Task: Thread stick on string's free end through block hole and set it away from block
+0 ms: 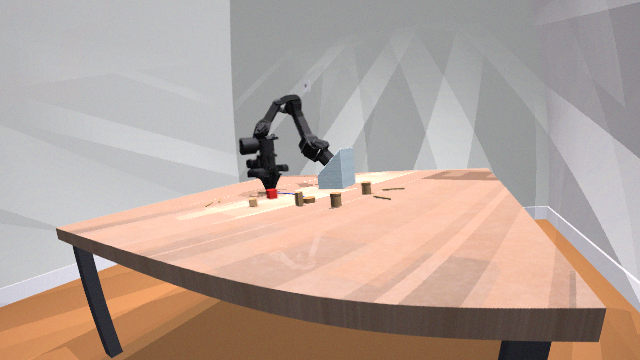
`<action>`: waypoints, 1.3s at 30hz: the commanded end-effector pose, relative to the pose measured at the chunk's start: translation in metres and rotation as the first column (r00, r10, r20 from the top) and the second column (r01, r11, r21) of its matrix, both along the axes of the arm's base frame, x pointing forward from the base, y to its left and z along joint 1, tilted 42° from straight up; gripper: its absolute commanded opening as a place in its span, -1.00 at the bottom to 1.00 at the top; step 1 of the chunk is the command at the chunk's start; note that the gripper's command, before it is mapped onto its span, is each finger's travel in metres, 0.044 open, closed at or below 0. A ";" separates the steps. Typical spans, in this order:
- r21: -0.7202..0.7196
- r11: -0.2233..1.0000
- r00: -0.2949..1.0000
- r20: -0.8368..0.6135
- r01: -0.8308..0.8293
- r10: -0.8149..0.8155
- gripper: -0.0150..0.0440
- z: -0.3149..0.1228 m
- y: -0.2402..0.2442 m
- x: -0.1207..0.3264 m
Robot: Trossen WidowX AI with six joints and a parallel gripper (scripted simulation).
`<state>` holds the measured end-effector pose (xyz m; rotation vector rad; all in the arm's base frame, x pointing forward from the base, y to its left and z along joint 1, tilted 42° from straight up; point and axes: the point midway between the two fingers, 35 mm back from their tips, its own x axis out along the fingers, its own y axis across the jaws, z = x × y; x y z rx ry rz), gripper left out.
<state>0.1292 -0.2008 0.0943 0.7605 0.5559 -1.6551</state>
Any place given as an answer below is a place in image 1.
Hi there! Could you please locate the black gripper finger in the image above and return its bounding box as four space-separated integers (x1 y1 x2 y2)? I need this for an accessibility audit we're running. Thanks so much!
270 173 282 189
256 176 272 190

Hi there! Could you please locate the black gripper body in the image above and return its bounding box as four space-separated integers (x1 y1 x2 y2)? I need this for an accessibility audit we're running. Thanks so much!
247 151 289 177

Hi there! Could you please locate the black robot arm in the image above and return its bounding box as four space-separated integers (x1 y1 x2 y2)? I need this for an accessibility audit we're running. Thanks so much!
239 95 334 169

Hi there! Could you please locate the red block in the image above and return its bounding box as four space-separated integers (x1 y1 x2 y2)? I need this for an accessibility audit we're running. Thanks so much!
266 189 277 200

